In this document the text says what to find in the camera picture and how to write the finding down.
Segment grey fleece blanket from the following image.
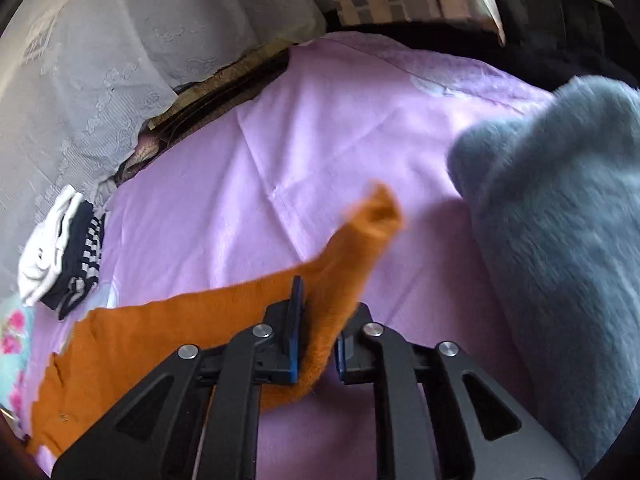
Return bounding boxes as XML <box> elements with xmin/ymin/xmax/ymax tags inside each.
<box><xmin>447</xmin><ymin>76</ymin><xmax>639</xmax><ymax>479</ymax></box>

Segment floral light blue pillow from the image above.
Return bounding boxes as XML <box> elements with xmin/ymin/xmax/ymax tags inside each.
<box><xmin>0</xmin><ymin>294</ymin><xmax>35</xmax><ymax>426</ymax></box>

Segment white folded garment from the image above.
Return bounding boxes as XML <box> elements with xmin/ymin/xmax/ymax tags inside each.
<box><xmin>17</xmin><ymin>184</ymin><xmax>84</xmax><ymax>307</ymax></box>

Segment orange cat cardigan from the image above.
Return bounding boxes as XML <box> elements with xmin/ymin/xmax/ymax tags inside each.
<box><xmin>26</xmin><ymin>184</ymin><xmax>404</xmax><ymax>456</ymax></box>

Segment navy striped folded garment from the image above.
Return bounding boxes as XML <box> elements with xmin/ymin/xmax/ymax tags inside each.
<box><xmin>41</xmin><ymin>200</ymin><xmax>104</xmax><ymax>321</ymax></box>

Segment purple bed sheet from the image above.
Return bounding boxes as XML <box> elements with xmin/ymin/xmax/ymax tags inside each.
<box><xmin>19</xmin><ymin>31</ymin><xmax>557</xmax><ymax>480</ymax></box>

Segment brown wooden headboard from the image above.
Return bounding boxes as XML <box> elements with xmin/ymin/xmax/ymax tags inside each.
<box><xmin>117</xmin><ymin>39</ymin><xmax>296</xmax><ymax>181</ymax></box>

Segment white lace cover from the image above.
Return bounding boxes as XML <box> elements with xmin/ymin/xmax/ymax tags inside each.
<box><xmin>1</xmin><ymin>0</ymin><xmax>324</xmax><ymax>296</ymax></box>

